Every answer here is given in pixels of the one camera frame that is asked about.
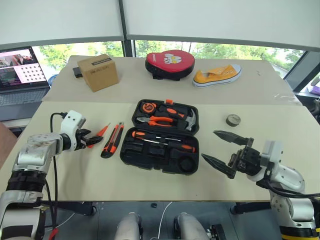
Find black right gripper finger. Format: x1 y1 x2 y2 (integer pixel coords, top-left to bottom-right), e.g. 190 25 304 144
200 153 238 180
212 129 254 149

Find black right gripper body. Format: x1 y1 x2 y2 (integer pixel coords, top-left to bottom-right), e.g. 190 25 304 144
228 146 263 177

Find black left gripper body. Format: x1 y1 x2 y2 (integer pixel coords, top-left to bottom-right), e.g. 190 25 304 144
75 128 92 151

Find black plastic tool case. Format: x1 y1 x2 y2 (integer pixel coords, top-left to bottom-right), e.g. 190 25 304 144
119 98 201 176

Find small orange tester screwdriver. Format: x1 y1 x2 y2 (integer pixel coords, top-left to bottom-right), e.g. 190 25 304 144
87 122 112 149

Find dark grey tape roll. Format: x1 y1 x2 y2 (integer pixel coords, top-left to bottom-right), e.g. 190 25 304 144
225 113 242 128

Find orange black utility knife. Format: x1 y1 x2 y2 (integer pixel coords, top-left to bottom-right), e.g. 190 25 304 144
100 121 125 159

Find black table foot bar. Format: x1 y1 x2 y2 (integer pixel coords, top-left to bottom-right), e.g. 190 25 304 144
229 201 273 215
41 201 98 216

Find claw hammer orange black grip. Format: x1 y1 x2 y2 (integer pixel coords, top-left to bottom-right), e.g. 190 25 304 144
159 104 199 132

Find orange black tape measure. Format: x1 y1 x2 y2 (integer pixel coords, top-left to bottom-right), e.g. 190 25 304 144
141 102 157 114

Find yellow canvas sneaker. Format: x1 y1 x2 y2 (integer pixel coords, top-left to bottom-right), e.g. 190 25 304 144
191 63 243 89

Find brown cardboard box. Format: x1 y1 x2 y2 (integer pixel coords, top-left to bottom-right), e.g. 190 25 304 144
76 53 120 94

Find blue round object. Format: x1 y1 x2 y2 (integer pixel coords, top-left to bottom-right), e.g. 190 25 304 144
47 74 60 89

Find black device under table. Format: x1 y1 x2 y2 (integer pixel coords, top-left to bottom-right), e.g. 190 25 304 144
206 223 228 240

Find small black box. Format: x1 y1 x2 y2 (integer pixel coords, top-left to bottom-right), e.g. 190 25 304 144
72 65 85 80

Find grey rounded robot leg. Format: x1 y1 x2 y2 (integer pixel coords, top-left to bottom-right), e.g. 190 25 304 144
113 212 144 240
173 212 211 240

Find open grey laptop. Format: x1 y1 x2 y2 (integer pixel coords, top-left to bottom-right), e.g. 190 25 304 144
0 45 51 121

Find red black boxing pad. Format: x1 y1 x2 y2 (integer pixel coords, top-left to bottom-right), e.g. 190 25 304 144
144 49 196 82

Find white roller blind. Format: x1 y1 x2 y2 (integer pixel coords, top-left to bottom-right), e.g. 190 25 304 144
0 0 125 52
122 0 320 53

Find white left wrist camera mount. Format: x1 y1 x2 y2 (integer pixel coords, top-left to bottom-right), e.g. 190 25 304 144
59 110 87 152

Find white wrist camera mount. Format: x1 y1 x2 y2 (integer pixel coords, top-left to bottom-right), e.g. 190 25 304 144
59 110 87 152
259 140 284 171

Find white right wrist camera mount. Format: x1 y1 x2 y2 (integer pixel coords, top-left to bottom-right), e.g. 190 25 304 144
259 140 284 171

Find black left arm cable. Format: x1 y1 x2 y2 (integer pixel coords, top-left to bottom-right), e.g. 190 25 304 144
43 111 68 240

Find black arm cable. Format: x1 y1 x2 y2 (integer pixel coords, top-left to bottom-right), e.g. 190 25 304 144
256 179 320 201
43 111 68 240

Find screwdriver with orange black handle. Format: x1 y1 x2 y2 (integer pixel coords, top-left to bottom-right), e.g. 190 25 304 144
131 130 184 144

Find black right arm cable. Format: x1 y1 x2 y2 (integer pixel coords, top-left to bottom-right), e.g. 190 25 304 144
256 179 320 201

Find orange handled pliers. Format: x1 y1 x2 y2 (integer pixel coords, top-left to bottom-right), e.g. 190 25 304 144
136 115 175 128

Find thin white cable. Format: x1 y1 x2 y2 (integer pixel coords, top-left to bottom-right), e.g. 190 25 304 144
149 201 174 240

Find red wire clip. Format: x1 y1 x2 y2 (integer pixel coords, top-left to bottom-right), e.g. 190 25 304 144
48 226 60 240

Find dark window frame post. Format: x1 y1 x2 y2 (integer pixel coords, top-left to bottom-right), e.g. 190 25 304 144
118 0 137 58

